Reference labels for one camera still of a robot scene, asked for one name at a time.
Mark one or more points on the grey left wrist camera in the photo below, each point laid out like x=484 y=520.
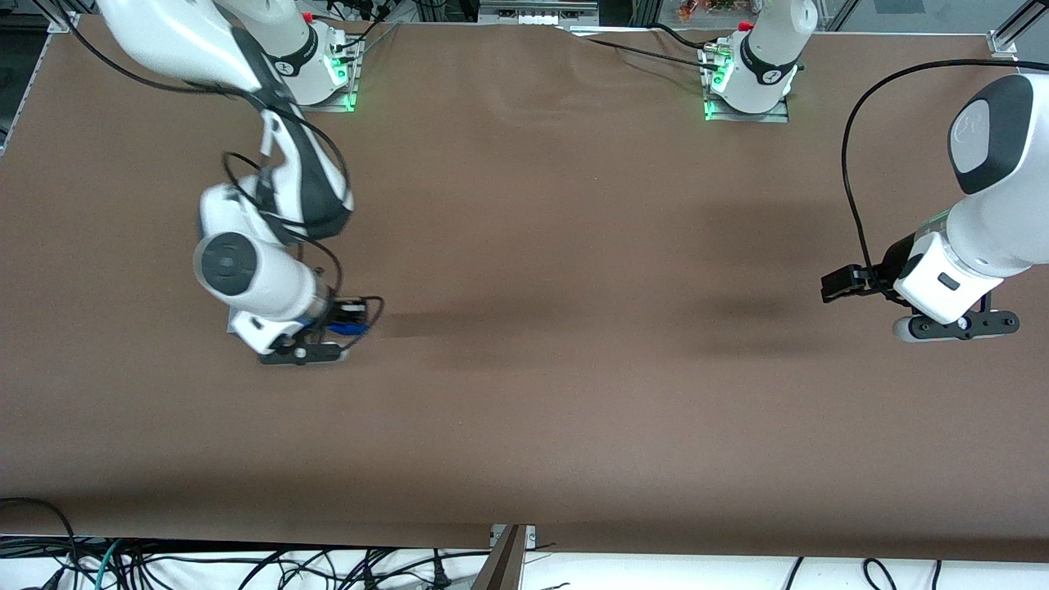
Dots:
x=959 y=325

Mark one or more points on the dark table support beam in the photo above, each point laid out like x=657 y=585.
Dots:
x=500 y=565

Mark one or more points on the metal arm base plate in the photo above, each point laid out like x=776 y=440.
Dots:
x=750 y=115
x=340 y=78

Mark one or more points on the blue plastic insert part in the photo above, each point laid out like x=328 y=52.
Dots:
x=348 y=330

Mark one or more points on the aluminium frame profile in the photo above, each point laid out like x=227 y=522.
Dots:
x=1016 y=29

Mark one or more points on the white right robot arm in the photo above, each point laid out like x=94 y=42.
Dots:
x=270 y=283

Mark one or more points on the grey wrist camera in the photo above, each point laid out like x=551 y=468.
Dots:
x=303 y=355
x=959 y=325

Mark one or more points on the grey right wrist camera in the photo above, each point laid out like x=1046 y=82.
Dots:
x=303 y=355

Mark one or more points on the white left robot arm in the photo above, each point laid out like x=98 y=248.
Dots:
x=996 y=180

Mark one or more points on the brown table cover sheet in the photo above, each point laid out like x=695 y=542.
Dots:
x=574 y=328

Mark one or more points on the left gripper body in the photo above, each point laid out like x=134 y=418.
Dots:
x=896 y=261

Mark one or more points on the grey electronics box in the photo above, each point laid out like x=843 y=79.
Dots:
x=537 y=12

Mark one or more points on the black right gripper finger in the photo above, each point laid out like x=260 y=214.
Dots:
x=321 y=332
x=348 y=312

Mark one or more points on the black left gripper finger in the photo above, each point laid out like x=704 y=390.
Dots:
x=874 y=277
x=840 y=285

